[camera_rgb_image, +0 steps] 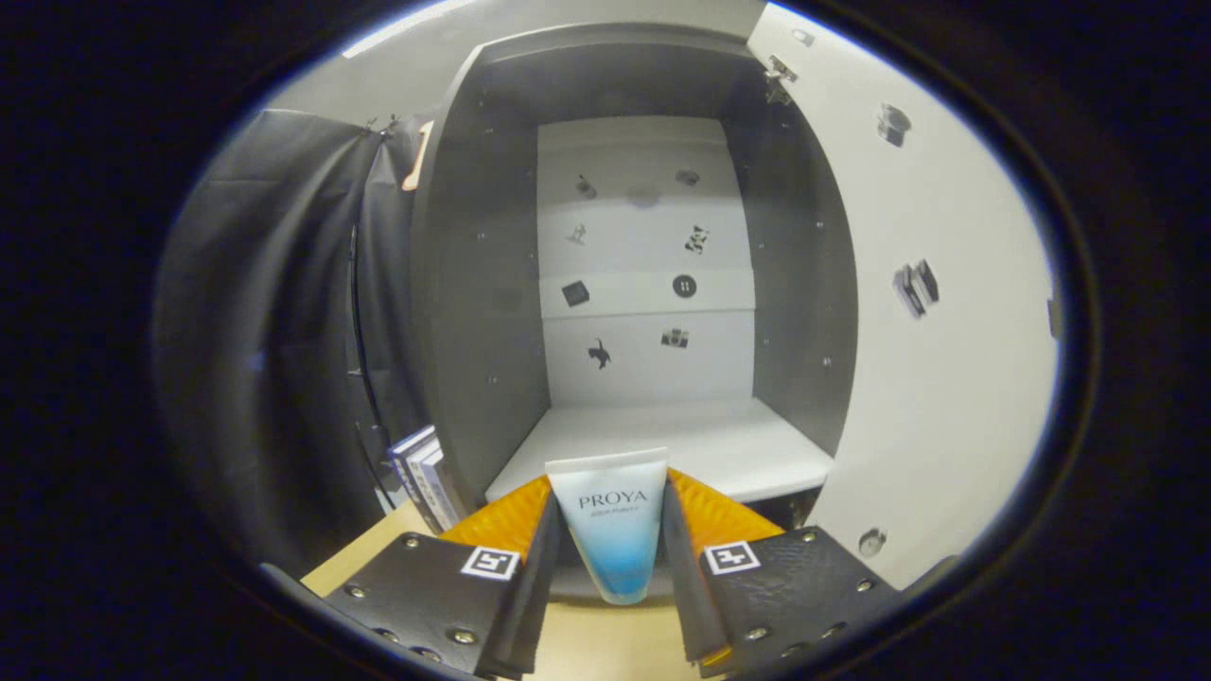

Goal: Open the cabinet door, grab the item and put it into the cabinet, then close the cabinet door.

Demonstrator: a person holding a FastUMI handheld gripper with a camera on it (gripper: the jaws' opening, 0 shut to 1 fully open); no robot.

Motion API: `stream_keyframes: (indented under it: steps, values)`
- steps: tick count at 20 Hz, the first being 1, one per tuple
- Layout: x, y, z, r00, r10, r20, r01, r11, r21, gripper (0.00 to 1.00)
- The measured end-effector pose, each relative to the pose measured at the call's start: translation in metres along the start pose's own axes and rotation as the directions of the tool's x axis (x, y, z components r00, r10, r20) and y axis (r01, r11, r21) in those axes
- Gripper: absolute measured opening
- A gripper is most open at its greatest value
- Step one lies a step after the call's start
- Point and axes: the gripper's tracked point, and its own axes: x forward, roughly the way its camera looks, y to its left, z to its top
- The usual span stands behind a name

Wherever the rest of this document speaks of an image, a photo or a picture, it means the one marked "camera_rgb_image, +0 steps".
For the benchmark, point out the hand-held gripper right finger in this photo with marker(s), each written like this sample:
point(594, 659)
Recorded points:
point(795, 586)

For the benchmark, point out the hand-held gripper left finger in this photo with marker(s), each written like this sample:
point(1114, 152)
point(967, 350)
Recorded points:
point(426, 591)

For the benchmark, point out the white blue tube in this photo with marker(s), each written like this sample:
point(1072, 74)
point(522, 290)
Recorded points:
point(610, 530)

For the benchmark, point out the white cabinet shelf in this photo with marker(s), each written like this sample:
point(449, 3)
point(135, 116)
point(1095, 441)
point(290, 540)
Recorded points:
point(681, 440)

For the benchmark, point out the black backdrop cloth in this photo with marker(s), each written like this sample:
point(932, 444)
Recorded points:
point(265, 331)

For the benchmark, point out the grey cabinet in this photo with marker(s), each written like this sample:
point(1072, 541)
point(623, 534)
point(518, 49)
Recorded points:
point(473, 284)

